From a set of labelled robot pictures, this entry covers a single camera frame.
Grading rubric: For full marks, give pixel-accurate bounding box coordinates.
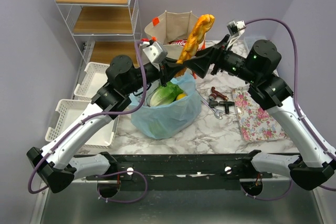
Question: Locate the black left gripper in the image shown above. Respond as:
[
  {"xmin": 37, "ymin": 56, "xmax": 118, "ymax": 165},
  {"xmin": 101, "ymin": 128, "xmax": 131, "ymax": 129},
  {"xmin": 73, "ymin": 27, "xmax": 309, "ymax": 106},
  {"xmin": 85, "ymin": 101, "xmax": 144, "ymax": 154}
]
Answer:
[{"xmin": 124, "ymin": 57, "xmax": 185, "ymax": 95}]

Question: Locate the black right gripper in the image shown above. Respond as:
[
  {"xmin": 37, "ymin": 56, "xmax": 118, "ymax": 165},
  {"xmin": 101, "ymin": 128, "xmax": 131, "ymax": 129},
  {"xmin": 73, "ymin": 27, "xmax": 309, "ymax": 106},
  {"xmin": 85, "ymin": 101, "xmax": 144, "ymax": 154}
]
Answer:
[{"xmin": 183, "ymin": 35, "xmax": 259, "ymax": 84}]

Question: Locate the braided golden bread loaf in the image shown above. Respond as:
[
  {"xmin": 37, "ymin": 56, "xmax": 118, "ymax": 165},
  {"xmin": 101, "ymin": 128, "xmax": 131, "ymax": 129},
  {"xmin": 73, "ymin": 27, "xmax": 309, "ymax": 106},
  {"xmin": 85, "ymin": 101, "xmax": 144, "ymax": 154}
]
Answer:
[{"xmin": 176, "ymin": 14, "xmax": 215, "ymax": 64}]

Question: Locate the green lettuce leaf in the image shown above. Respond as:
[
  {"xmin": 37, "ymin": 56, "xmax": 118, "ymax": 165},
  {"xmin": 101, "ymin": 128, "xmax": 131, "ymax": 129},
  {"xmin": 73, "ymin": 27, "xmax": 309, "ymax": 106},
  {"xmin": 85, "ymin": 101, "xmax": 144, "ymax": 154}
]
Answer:
[{"xmin": 149, "ymin": 82, "xmax": 184, "ymax": 107}]

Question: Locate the beige canvas tote bag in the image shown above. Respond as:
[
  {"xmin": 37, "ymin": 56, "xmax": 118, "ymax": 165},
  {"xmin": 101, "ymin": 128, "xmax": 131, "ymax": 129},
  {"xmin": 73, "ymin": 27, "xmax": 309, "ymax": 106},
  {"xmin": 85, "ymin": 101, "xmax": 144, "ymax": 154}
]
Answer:
[{"xmin": 144, "ymin": 11, "xmax": 205, "ymax": 60}]

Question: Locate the blue plastic grocery bag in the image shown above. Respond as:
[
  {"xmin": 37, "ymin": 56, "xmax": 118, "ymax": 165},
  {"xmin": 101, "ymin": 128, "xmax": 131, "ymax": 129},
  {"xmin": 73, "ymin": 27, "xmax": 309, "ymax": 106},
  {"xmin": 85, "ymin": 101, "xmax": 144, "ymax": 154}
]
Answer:
[{"xmin": 131, "ymin": 73, "xmax": 202, "ymax": 140}]

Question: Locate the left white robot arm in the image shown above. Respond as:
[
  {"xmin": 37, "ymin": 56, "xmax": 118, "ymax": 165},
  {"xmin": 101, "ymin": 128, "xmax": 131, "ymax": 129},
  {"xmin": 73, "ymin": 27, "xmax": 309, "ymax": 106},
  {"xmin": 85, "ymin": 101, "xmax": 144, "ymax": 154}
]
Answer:
[{"xmin": 27, "ymin": 55, "xmax": 184, "ymax": 193}]

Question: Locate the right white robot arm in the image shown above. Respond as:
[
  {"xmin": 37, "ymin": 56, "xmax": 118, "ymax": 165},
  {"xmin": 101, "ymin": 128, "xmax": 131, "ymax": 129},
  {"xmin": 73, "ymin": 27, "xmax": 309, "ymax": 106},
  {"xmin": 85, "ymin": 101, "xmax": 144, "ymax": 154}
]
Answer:
[{"xmin": 183, "ymin": 35, "xmax": 335, "ymax": 190}]

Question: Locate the white perforated basket rear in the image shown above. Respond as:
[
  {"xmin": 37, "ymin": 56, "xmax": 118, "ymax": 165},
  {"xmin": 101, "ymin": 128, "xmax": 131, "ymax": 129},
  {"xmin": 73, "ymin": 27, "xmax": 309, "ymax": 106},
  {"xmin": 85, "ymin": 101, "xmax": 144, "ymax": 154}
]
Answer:
[{"xmin": 74, "ymin": 62, "xmax": 109, "ymax": 101}]

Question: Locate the white perforated basket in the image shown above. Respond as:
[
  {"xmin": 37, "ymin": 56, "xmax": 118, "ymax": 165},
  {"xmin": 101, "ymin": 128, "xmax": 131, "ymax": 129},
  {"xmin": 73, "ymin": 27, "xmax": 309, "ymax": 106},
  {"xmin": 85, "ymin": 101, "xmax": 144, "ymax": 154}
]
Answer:
[
  {"xmin": 74, "ymin": 62, "xmax": 109, "ymax": 101},
  {"xmin": 45, "ymin": 99, "xmax": 119, "ymax": 148}
]

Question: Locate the red white snack packet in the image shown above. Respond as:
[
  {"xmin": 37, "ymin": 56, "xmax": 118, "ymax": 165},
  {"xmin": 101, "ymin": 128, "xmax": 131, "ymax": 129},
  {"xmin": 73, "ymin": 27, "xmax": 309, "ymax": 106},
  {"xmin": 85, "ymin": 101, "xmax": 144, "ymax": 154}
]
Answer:
[{"xmin": 169, "ymin": 39, "xmax": 187, "ymax": 47}]

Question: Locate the yellow lemon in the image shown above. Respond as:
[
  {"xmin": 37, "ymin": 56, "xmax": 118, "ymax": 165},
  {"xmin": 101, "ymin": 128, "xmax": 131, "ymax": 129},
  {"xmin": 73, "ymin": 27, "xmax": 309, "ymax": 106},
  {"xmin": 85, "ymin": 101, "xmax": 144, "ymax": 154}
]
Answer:
[{"xmin": 176, "ymin": 93, "xmax": 187, "ymax": 101}]

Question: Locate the black pipe tee fitting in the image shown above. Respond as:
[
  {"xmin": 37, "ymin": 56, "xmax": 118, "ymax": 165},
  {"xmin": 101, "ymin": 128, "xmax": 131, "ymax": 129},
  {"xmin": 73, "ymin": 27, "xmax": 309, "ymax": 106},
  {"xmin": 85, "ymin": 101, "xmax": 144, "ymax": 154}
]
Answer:
[{"xmin": 208, "ymin": 101, "xmax": 235, "ymax": 114}]

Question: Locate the silver open-end wrench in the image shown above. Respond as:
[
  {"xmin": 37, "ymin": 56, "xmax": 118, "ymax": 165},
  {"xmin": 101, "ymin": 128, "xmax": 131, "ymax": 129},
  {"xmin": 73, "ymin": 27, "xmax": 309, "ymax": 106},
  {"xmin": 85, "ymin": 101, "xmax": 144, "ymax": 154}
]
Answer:
[{"xmin": 200, "ymin": 96, "xmax": 224, "ymax": 119}]

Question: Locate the clear plastic organizer box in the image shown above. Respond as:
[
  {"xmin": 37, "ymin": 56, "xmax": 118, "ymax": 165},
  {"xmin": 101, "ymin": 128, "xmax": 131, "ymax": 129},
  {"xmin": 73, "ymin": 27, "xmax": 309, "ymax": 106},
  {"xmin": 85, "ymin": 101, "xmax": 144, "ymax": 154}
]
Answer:
[{"xmin": 243, "ymin": 35, "xmax": 267, "ymax": 51}]

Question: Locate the white perforated basket front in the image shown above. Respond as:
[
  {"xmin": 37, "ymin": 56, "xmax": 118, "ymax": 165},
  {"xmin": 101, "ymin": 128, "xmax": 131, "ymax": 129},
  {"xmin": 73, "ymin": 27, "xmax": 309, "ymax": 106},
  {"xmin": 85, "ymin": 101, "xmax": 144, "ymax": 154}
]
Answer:
[{"xmin": 45, "ymin": 99, "xmax": 119, "ymax": 148}]

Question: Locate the floral pattern tray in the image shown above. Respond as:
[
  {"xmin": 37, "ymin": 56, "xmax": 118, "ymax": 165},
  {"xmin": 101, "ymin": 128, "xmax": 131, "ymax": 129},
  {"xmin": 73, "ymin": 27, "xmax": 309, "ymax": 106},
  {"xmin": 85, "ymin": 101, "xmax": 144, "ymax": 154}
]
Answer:
[{"xmin": 232, "ymin": 87, "xmax": 289, "ymax": 143}]

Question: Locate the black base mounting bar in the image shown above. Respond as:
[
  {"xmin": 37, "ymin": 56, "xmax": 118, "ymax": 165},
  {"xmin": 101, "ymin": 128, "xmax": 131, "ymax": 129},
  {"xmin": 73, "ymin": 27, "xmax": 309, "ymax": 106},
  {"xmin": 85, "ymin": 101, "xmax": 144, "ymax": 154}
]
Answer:
[{"xmin": 87, "ymin": 154, "xmax": 260, "ymax": 190}]

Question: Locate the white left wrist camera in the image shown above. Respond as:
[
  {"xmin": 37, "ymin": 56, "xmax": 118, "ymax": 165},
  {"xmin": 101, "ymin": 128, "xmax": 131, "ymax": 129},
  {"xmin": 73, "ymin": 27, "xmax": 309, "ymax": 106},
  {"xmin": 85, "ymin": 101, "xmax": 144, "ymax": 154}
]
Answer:
[{"xmin": 140, "ymin": 40, "xmax": 167, "ymax": 64}]

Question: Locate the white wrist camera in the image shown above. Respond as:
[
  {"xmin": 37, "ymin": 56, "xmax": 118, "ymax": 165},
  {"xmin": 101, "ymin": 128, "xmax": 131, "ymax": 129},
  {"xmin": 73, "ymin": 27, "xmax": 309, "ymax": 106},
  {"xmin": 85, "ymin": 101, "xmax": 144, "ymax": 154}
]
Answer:
[
  {"xmin": 227, "ymin": 20, "xmax": 246, "ymax": 49},
  {"xmin": 140, "ymin": 40, "xmax": 167, "ymax": 64}
]

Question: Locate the dark red handled tool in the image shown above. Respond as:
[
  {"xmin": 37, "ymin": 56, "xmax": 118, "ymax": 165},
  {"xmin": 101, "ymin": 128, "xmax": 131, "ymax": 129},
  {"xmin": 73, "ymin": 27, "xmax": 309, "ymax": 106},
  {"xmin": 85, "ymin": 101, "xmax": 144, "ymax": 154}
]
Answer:
[{"xmin": 209, "ymin": 87, "xmax": 228, "ymax": 101}]

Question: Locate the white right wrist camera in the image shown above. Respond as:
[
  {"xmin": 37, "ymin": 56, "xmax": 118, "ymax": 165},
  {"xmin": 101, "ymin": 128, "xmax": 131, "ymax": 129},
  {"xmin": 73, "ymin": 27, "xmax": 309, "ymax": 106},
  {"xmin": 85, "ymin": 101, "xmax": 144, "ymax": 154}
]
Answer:
[{"xmin": 227, "ymin": 20, "xmax": 246, "ymax": 49}]

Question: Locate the white wire shelf rack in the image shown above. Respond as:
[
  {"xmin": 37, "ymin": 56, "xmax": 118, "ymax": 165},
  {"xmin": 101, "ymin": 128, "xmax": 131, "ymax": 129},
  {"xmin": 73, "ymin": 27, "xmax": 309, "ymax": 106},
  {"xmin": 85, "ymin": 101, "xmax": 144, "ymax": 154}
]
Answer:
[{"xmin": 54, "ymin": 0, "xmax": 142, "ymax": 64}]

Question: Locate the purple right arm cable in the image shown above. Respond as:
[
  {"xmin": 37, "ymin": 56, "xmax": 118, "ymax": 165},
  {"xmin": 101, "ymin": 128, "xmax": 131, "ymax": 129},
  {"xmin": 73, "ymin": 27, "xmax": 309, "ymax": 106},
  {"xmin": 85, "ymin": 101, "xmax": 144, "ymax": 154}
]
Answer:
[{"xmin": 240, "ymin": 18, "xmax": 336, "ymax": 200}]

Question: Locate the aluminium rail frame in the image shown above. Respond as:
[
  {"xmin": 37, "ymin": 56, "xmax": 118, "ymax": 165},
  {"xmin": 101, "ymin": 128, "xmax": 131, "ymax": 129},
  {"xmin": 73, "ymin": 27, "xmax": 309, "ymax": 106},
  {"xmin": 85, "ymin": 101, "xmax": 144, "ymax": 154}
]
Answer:
[{"xmin": 28, "ymin": 174, "xmax": 336, "ymax": 224}]

